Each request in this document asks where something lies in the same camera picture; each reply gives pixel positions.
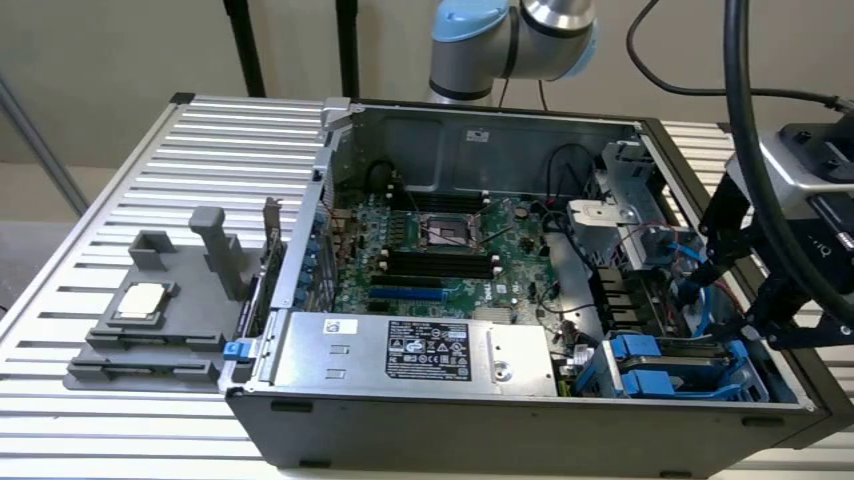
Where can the blue expansion slot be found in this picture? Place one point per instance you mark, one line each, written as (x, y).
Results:
(407, 295)

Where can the green motherboard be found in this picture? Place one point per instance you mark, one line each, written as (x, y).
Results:
(467, 290)

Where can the blue drive bay cage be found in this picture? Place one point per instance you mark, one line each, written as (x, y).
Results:
(674, 365)

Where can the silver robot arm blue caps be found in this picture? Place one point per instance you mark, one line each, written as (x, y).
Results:
(467, 60)

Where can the CPU socket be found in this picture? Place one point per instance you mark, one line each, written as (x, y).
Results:
(449, 230)

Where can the black expansion slot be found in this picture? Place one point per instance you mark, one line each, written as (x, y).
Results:
(406, 282)

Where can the black RAM slot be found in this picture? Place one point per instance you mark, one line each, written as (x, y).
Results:
(441, 266)
(437, 204)
(441, 272)
(441, 254)
(437, 194)
(437, 208)
(441, 260)
(437, 199)

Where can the grey metal post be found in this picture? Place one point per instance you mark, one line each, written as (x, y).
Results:
(40, 140)

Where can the metal disk bay cage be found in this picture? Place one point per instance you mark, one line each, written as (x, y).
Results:
(601, 220)

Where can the blue case latch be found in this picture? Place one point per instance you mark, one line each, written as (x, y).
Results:
(238, 350)

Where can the grey parts rack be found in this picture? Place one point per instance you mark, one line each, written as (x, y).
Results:
(200, 300)

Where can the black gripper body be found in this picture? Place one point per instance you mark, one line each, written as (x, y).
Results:
(834, 230)

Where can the silver power supply unit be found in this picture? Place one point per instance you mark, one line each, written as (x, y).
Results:
(374, 355)

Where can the black pole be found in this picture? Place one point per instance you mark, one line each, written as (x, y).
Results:
(247, 45)
(348, 45)

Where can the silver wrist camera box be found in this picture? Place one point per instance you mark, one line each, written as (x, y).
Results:
(787, 165)

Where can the black open PC case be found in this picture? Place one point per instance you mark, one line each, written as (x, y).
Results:
(507, 430)

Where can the RAM stick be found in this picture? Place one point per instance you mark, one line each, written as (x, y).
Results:
(147, 371)

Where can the silver CPU chip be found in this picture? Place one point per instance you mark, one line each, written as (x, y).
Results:
(146, 299)

